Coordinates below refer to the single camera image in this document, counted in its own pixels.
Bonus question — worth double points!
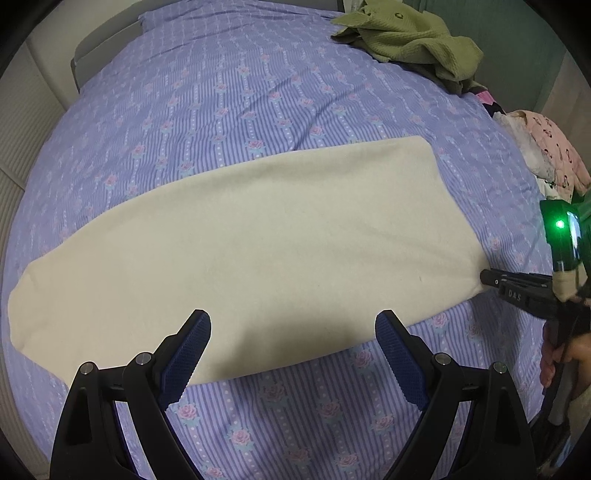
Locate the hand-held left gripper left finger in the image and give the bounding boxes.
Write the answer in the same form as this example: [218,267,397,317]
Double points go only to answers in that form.
[50,309,212,480]

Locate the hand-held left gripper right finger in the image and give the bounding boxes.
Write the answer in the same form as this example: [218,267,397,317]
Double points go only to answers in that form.
[375,310,536,480]

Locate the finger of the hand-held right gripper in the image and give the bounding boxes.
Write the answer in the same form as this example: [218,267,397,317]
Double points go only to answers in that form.
[480,269,556,291]
[499,286,557,320]

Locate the cream pants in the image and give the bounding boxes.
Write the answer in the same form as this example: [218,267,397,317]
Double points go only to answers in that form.
[8,135,485,386]

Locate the person's right hand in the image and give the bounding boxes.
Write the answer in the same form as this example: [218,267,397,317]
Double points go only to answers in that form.
[539,318,591,389]

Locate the white cloth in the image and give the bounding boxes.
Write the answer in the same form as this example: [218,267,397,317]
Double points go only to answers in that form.
[493,111,557,197]

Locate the pink printed garment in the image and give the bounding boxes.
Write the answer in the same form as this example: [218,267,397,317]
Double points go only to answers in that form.
[508,110,591,195]

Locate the black and pink garment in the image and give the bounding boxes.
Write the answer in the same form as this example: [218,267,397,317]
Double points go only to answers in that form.
[475,87,509,117]

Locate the green curtain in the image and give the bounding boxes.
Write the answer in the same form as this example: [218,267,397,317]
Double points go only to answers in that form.
[431,0,575,114]

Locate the green knit garment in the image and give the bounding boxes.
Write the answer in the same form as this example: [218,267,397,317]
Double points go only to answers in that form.
[330,0,485,95]

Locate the purple floral bed cover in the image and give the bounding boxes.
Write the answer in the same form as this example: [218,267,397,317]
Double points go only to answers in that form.
[0,7,561,480]

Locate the white ribbed closet door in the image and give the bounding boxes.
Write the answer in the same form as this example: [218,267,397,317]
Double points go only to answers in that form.
[0,28,80,462]

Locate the grey bed headboard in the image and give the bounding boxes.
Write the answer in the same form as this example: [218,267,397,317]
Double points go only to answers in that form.
[70,19,145,92]

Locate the purple floral pillow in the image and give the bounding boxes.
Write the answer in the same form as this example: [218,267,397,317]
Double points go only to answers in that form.
[137,0,347,33]

